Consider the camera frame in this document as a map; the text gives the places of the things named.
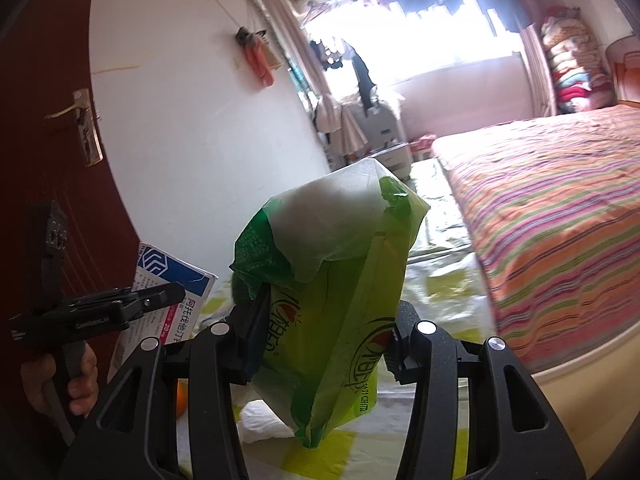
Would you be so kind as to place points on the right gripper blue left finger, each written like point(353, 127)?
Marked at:
point(249, 320)

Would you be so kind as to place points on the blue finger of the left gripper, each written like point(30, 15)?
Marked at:
point(160, 296)

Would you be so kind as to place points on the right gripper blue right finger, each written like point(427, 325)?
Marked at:
point(398, 354)

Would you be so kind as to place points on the green tissue pack bag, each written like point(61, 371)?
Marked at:
point(333, 253)

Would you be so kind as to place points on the red wooden door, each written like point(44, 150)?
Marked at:
point(44, 61)

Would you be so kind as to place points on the white storage basket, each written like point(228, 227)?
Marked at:
point(396, 158)

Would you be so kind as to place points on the striped bed cover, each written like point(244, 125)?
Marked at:
point(551, 206)

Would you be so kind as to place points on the left pink curtain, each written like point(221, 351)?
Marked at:
point(331, 117)

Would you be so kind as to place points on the pink curtain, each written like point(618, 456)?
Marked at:
point(538, 73)
point(331, 117)

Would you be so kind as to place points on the white washing machine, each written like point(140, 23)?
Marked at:
point(379, 125)

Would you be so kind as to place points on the right pink curtain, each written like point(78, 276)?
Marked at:
point(538, 73)

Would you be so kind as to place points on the stack of folded quilts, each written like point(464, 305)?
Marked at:
point(580, 80)

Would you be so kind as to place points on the brass door handle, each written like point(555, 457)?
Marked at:
point(85, 120)

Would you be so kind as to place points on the orange cloth on wall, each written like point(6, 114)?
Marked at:
point(258, 55)

